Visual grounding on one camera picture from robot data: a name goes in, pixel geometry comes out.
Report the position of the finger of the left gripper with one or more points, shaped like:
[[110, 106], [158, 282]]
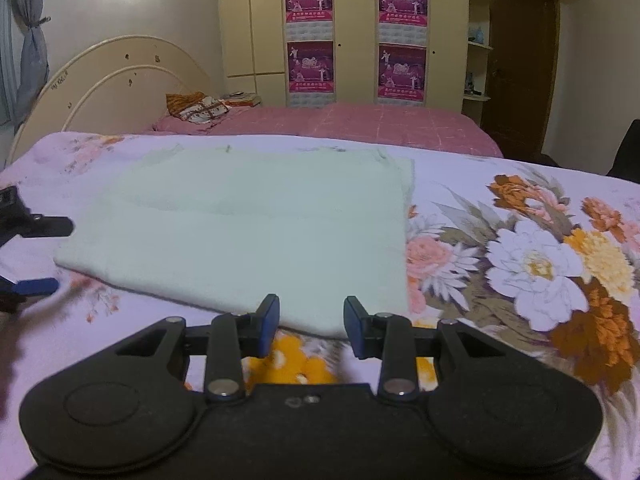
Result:
[[35, 226], [29, 288]]

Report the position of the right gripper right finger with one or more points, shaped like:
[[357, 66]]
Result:
[[387, 337]]

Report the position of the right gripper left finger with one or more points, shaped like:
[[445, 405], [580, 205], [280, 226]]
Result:
[[233, 338]]

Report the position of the pale green cloth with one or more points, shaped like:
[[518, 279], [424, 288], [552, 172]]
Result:
[[221, 228]]

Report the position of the grey blue curtain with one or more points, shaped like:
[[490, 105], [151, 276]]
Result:
[[24, 58]]

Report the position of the cream arched headboard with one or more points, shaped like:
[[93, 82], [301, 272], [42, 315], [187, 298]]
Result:
[[114, 87]]

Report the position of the orange patterned pillow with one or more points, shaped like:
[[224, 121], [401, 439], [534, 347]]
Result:
[[196, 108]]

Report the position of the pink checked bed cover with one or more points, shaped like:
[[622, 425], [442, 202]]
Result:
[[411, 127]]

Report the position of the cream corner shelf unit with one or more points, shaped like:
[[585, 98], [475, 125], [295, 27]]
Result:
[[475, 94]]

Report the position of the lower right pink poster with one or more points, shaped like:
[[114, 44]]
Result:
[[401, 74]]

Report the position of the lower left pink poster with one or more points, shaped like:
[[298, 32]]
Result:
[[310, 66]]

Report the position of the black chair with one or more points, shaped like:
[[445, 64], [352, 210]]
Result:
[[626, 165]]

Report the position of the cream wardrobe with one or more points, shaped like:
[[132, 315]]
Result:
[[254, 34]]

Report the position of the upper right pink poster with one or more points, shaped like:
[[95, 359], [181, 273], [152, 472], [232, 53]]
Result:
[[403, 12]]

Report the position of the dark wooden door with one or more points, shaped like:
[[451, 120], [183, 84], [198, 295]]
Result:
[[524, 36]]

